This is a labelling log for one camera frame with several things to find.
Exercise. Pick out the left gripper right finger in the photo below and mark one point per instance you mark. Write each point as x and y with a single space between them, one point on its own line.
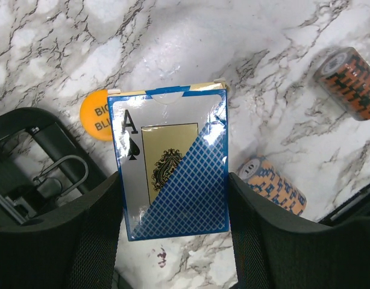
274 248

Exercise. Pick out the orange big blind button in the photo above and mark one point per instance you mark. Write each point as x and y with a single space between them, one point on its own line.
94 116

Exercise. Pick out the peach blue poker chip stack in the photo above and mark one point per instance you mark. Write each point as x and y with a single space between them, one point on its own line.
263 178

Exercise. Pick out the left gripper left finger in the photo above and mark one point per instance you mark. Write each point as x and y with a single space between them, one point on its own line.
73 246

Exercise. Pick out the black foam-lined poker case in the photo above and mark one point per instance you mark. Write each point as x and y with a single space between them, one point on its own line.
44 161

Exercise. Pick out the blue playing card deck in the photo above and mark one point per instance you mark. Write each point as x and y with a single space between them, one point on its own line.
171 147

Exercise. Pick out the orange black poker chip stack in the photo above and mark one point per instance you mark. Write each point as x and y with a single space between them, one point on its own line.
345 76

